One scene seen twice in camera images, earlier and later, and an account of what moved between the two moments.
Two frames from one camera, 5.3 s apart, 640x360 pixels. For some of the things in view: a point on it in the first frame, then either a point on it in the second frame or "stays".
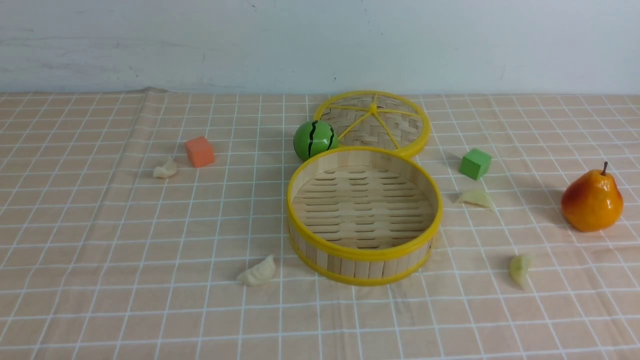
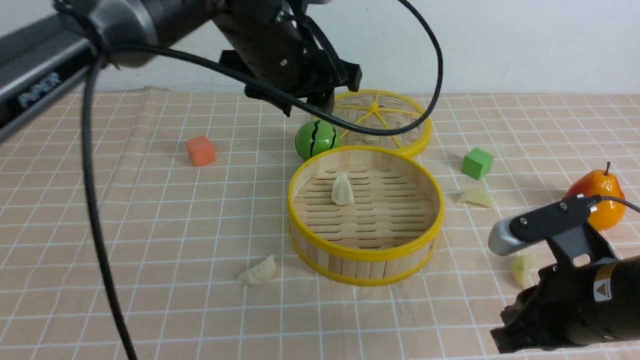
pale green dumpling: [477, 196] stays
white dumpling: [259, 274] stays
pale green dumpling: [519, 266] stays
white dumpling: [168, 170] → [342, 193]
